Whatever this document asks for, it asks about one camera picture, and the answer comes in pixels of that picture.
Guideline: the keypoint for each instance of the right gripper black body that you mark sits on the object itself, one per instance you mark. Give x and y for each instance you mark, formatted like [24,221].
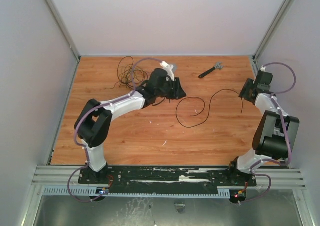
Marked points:
[249,88]

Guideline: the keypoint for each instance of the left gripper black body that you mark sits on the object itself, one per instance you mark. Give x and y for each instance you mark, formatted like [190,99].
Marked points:
[171,90]

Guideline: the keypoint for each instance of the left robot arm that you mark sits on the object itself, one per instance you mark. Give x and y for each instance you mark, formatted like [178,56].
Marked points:
[93,124]

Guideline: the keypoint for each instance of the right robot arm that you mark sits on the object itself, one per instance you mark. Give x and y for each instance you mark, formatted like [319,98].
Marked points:
[275,135]

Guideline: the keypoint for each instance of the black adjustable wrench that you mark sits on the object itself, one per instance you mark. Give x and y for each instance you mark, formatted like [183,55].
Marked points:
[218,66]

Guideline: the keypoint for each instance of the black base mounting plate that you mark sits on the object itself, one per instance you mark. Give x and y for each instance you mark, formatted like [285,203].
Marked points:
[166,179]

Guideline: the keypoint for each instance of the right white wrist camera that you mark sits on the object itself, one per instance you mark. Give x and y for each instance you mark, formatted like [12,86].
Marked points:
[263,68]

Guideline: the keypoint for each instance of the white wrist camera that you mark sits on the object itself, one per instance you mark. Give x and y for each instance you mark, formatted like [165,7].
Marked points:
[263,68]
[169,68]

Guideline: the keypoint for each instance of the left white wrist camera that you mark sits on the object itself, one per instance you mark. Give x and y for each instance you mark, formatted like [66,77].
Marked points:
[169,68]

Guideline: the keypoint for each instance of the aluminium front rail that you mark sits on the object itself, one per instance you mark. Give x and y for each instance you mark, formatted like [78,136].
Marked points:
[276,177]

